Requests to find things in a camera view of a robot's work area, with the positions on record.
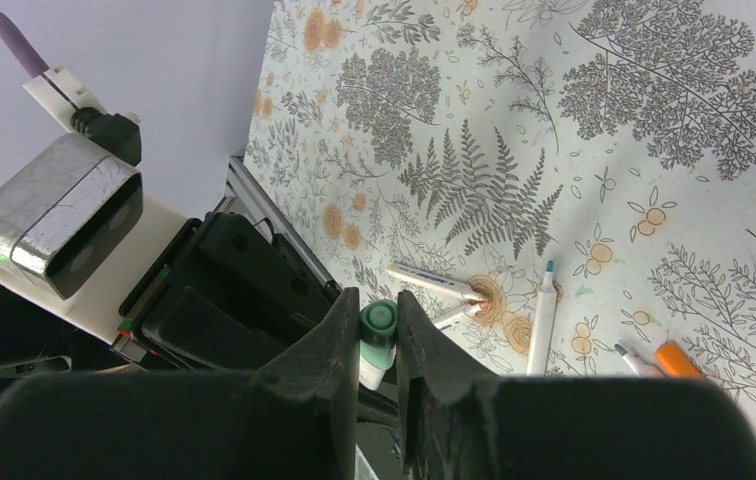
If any white pen teal tip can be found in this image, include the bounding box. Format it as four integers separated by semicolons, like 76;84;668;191
526;260;558;376

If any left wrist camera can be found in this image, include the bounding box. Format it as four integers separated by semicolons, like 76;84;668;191
0;133;189;344

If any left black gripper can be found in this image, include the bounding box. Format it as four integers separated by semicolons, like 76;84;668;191
117;213;341;370

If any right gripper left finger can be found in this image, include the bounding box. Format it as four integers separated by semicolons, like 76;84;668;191
0;288;360;479

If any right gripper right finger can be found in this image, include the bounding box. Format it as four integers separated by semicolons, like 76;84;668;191
397;291;756;479

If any white pen orange tip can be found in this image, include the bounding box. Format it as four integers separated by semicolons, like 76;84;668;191
432;301;488;331

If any white pen with green tip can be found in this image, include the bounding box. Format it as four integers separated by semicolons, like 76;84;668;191
358;357;387;391

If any white pen with label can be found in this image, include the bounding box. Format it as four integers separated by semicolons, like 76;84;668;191
614;343;664;377

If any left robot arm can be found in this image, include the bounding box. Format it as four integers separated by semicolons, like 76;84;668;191
0;206;340;373

